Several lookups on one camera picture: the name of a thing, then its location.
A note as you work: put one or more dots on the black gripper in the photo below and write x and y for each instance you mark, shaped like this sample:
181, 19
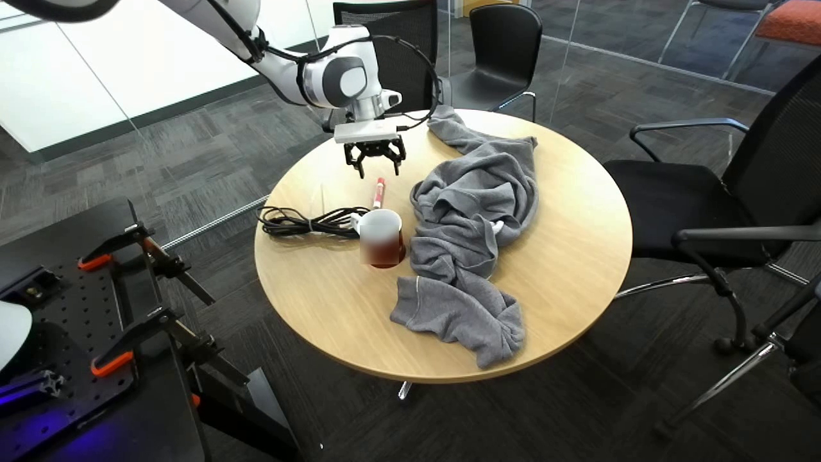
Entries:
375, 150

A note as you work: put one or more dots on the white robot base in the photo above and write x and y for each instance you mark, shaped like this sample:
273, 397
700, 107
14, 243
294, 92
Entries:
12, 335

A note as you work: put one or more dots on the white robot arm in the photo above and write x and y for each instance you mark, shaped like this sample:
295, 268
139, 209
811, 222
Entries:
341, 77

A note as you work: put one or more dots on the red mug white inside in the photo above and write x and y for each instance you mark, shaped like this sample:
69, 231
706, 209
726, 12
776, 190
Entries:
386, 247

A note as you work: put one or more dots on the grey fleece cloth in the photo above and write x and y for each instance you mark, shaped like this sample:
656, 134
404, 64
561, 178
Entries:
464, 222

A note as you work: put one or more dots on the black mesh back chair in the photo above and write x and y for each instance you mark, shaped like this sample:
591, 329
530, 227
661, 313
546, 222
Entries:
412, 34

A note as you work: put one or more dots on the black plastic shell chair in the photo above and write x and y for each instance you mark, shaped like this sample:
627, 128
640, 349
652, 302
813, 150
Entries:
503, 47

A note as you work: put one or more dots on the metal table foot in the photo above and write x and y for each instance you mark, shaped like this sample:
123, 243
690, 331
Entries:
404, 391

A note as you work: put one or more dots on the black stand foot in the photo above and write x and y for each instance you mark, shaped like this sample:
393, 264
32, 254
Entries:
244, 418

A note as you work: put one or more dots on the black office chair with armrests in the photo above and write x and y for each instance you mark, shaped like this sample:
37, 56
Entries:
684, 200

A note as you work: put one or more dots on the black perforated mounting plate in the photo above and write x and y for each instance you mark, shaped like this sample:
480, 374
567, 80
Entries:
78, 317

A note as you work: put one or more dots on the black chair chrome leg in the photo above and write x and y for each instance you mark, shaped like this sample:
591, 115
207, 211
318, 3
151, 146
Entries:
761, 354

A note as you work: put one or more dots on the orange upholstered seat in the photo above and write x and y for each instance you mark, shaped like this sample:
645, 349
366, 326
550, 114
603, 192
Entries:
792, 21

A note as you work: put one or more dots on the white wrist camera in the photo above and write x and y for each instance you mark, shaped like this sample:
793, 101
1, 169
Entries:
367, 132

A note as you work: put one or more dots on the grey metal frame chair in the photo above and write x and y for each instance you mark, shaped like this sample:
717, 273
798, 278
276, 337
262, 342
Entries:
735, 38

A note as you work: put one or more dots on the small metal bracket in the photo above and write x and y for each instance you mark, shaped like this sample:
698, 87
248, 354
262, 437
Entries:
28, 385

